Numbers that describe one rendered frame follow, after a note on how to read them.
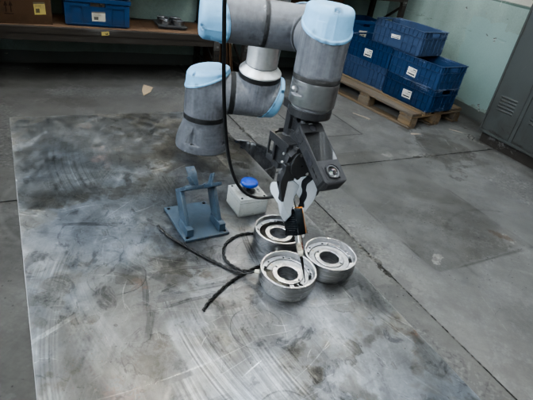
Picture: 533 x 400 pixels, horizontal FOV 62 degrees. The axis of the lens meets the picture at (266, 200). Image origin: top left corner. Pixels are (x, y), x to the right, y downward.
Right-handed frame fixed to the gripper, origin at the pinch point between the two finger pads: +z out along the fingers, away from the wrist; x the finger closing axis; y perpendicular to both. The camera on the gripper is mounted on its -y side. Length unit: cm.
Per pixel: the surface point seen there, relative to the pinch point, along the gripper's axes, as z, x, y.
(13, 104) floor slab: 93, 29, 301
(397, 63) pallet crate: 47, -295, 251
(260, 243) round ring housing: 10.9, 1.5, 6.7
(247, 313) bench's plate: 13.3, 11.6, -7.4
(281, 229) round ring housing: 10.8, -5.1, 9.3
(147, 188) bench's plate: 13.2, 15.2, 36.8
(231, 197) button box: 10.7, -0.4, 24.1
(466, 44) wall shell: 26, -388, 252
